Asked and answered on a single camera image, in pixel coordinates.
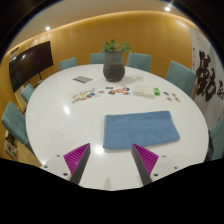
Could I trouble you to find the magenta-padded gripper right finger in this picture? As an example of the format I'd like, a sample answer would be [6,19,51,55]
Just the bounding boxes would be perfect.
[130,143,183,186]

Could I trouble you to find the white calligraphy banner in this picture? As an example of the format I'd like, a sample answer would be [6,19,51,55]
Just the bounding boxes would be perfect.
[188,28,224,131]

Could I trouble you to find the ceiling spotlights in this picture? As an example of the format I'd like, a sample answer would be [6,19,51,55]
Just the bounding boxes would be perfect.
[44,5,172,32]

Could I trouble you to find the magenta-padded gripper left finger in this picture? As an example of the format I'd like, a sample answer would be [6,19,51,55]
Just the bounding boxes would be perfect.
[40,142,92,185]

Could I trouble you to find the black television screen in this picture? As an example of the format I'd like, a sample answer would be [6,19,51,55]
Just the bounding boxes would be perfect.
[8,40,55,94]

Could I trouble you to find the grey flat card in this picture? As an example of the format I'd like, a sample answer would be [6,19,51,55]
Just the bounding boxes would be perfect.
[72,75,94,84]

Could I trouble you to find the blue towel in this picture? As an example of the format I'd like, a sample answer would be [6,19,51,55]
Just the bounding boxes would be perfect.
[102,110,181,151]

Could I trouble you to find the teal chairs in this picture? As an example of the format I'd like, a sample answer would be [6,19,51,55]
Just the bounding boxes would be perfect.
[1,51,224,162]

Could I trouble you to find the grey ribbed potted plant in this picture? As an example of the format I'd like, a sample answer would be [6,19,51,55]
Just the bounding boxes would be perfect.
[100,39,132,83]

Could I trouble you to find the white flat box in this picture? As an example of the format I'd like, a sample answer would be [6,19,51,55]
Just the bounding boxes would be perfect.
[132,85,157,100]

